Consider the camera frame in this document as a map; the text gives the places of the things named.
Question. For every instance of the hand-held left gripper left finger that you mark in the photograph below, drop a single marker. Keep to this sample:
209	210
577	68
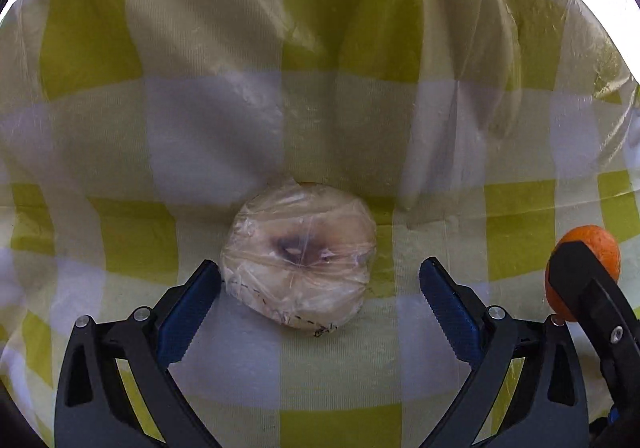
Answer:
187	315

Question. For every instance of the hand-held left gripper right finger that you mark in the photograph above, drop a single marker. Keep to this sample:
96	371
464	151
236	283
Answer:
452	315

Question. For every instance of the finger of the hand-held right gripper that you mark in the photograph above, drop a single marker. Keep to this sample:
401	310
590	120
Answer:
590	298

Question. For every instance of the small orange tangerine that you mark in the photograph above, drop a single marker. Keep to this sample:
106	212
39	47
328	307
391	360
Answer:
602	248

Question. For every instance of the plastic cabbage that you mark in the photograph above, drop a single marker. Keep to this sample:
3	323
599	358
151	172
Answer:
300	258

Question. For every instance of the yellow white checked tablecloth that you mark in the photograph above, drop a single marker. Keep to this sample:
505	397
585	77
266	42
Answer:
320	78

